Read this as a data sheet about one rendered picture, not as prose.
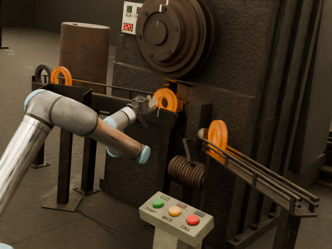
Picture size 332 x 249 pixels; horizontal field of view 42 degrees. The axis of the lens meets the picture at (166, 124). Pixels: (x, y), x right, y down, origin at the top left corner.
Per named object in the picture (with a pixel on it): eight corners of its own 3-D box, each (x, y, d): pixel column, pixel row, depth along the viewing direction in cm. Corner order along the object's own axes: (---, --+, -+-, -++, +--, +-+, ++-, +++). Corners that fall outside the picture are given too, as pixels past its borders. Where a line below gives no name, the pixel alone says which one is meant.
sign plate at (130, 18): (123, 31, 265) (126, 1, 260) (155, 38, 250) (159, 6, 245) (121, 31, 264) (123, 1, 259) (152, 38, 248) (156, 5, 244)
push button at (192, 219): (191, 216, 144) (191, 212, 143) (201, 221, 142) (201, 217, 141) (184, 223, 142) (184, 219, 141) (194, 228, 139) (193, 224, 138)
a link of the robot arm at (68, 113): (84, 101, 154) (155, 147, 214) (58, 92, 160) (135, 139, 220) (71, 130, 153) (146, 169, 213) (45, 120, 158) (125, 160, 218)
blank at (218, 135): (215, 157, 203) (209, 157, 202) (212, 126, 208) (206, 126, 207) (229, 149, 189) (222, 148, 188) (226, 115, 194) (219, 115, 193)
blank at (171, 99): (155, 87, 243) (151, 87, 240) (177, 89, 233) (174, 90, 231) (155, 114, 246) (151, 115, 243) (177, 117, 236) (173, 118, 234)
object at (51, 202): (44, 192, 279) (49, 82, 259) (84, 197, 278) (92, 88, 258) (32, 206, 260) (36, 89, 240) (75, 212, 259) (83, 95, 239)
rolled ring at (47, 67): (51, 65, 295) (55, 65, 298) (34, 62, 306) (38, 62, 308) (51, 92, 299) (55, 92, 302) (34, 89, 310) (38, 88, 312)
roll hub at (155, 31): (141, 55, 234) (146, 2, 226) (181, 64, 218) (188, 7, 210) (133, 55, 230) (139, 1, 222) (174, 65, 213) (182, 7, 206)
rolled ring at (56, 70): (62, 99, 291) (66, 99, 294) (71, 76, 283) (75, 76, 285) (47, 84, 299) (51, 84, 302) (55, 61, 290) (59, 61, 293)
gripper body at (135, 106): (150, 98, 221) (134, 107, 214) (151, 112, 226) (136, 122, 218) (139, 94, 226) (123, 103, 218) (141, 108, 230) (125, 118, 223)
